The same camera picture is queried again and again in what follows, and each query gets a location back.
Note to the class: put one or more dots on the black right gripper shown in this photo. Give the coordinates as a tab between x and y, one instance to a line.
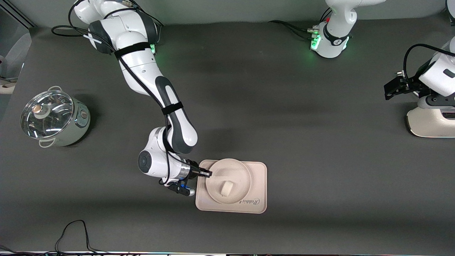
194	171

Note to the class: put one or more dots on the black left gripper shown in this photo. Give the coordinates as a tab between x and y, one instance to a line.
404	84

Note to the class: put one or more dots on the white steamed bun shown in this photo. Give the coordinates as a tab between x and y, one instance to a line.
226	188

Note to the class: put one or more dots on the round cream plate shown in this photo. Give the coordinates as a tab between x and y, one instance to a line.
234	174

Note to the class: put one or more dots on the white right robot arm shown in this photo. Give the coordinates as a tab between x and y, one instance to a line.
142	67

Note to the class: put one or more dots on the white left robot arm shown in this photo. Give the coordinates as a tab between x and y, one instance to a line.
332	42

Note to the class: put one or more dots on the cream tray with rabbit print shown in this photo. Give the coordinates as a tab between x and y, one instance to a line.
257	185

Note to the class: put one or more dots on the white power plug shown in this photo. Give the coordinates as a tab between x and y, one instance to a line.
399	73

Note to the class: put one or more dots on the cream white toaster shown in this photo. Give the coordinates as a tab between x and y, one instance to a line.
430	124

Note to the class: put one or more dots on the dark grey table mat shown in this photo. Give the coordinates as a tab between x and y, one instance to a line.
320	213

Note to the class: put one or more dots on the pale green electric pot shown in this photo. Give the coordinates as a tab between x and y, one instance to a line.
76	124

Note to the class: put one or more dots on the glass pot lid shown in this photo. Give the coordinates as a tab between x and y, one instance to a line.
46	115

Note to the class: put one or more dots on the grey rounded chair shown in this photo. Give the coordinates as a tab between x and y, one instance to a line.
17	53

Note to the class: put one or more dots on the dark metal frame bar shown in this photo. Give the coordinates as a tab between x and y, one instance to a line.
17	16

